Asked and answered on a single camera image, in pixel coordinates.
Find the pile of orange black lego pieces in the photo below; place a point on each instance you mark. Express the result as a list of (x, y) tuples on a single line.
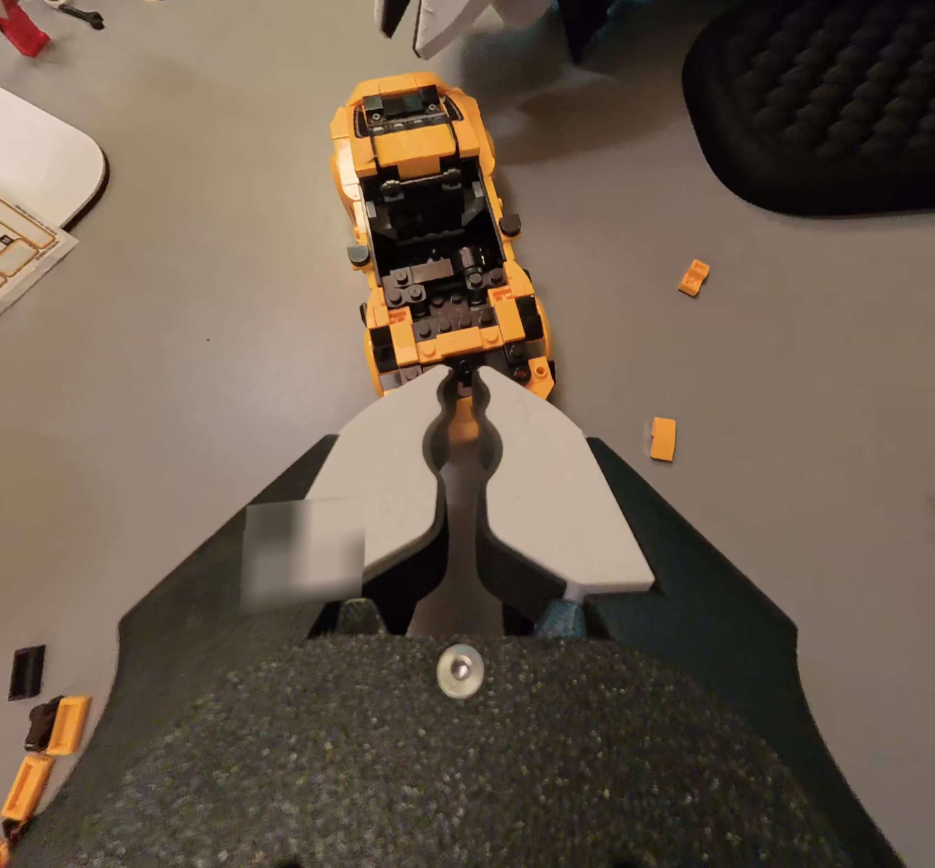
[(66, 725)]

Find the orange lego car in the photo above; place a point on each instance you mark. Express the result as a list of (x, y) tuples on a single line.
[(416, 145)]

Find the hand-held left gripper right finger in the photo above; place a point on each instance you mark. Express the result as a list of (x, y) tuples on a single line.
[(555, 503)]

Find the black flat lego tile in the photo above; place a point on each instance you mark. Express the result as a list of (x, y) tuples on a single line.
[(27, 672)]

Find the lego sticker sheet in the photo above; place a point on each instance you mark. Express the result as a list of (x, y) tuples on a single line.
[(29, 254)]

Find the orange curved lego slope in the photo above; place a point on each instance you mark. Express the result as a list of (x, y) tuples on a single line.
[(662, 438)]

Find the black quilted cushion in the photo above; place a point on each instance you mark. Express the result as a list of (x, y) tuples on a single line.
[(818, 101)]

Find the orange lego bracket piece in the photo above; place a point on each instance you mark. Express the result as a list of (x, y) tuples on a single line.
[(694, 277)]

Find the red lego minifigure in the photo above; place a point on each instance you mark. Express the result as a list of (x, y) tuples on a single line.
[(22, 28)]

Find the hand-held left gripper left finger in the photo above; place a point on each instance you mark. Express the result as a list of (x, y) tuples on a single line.
[(387, 459)]

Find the white wooden book stand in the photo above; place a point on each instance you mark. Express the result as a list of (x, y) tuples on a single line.
[(44, 152)]

